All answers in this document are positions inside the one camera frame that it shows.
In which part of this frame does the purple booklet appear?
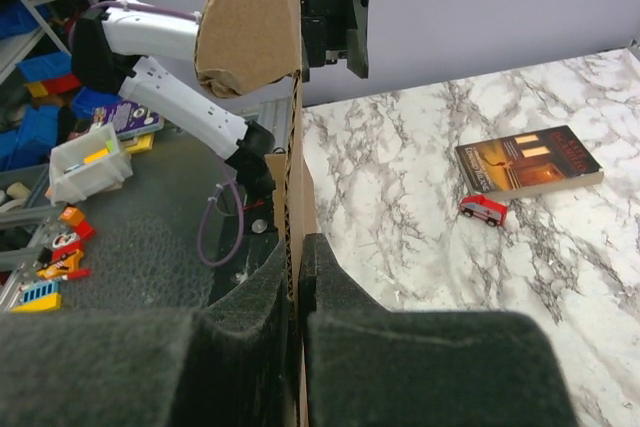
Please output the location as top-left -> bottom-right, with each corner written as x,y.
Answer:
90,101 -> 164,140

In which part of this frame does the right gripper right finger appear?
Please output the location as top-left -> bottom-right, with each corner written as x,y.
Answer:
299,234 -> 578,426

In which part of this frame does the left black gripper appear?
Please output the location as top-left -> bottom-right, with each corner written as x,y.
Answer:
300,0 -> 369,81

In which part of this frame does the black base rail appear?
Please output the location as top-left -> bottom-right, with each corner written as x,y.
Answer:
207,186 -> 281,308

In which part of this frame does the dark paperback book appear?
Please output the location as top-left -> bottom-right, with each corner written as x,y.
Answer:
455,126 -> 604,201

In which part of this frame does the orange toy car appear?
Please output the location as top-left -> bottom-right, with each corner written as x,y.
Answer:
36,241 -> 91,280

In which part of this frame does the red toy ambulance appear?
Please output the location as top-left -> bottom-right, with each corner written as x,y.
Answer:
459,195 -> 508,227

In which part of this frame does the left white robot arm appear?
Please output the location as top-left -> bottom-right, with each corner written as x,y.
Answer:
69,0 -> 369,198

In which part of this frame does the white plastic bin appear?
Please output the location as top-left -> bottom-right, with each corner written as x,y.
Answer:
49,124 -> 133,204

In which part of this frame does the brown cardboard box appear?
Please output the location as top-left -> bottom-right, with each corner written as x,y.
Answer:
195,0 -> 316,426

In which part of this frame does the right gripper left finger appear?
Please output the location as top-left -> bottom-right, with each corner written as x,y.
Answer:
1,247 -> 290,426

